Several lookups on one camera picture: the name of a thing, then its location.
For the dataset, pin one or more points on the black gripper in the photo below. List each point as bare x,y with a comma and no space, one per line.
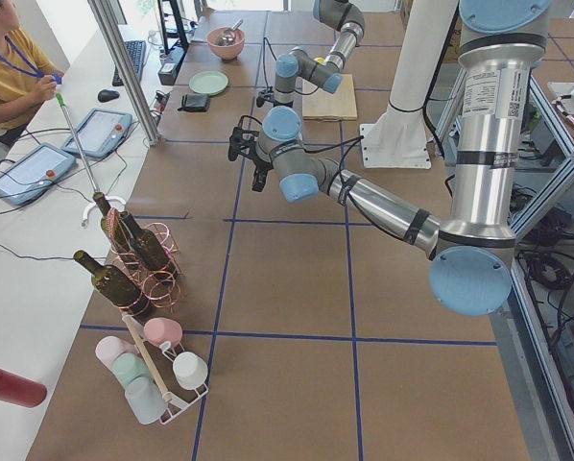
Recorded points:
266,94
262,167

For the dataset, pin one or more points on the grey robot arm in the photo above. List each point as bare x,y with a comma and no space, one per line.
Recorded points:
348,24
471,251

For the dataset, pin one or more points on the light green plate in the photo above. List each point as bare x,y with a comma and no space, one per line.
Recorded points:
209,83

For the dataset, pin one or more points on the pink bowl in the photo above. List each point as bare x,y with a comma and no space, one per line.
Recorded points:
226,49

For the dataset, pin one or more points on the folded grey cloth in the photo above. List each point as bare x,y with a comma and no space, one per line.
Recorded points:
193,102

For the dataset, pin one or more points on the metal scoop spoon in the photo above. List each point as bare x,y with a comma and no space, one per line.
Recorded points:
228,35

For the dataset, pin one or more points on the wooden cutting board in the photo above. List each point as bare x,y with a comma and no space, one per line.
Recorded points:
318,104

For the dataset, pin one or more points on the lower dark wine bottle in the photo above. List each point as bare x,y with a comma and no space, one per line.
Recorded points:
148,248

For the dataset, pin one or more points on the dark wine bottle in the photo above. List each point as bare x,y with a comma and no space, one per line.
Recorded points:
148,248
112,229
116,286

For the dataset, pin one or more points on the black computer mouse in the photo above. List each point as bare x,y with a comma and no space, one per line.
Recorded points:
107,95

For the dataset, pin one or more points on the far teach pendant tablet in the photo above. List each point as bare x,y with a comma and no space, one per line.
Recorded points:
101,131

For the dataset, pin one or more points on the teach pendant tablet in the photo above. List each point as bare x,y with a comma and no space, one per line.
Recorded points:
27,179
101,131

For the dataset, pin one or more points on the upper dark wine bottle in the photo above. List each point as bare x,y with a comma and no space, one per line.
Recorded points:
116,286

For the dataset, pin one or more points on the pink cup on rack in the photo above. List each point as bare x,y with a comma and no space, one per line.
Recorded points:
160,330

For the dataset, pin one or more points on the metal rod green tip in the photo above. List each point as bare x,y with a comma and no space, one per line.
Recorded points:
77,142

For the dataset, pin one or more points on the white cup on rack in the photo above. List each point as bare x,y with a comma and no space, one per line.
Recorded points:
190,370

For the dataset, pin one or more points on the pale pink cup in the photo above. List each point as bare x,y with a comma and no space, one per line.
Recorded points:
109,348

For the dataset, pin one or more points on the near teach pendant tablet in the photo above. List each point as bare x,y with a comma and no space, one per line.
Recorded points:
27,179

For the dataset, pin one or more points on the pale green cup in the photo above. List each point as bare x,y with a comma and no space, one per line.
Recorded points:
127,367

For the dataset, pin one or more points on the person in yellow shirt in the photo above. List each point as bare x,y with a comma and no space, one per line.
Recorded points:
27,76

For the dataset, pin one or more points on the pale grey cup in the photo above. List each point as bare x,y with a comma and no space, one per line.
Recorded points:
145,400

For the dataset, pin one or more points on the green black battery box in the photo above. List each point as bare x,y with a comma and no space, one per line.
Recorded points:
531,117

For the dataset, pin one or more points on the red thermos bottle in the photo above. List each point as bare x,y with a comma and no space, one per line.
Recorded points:
20,390

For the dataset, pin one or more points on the copper wire bottle rack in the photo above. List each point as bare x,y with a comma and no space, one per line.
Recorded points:
160,292

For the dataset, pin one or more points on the aluminium frame post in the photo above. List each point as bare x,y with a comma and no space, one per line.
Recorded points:
106,20

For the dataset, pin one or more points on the white wire cup rack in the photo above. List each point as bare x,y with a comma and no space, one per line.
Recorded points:
178,405

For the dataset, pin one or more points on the wooden rack handle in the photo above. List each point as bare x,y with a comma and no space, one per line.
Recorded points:
137,337

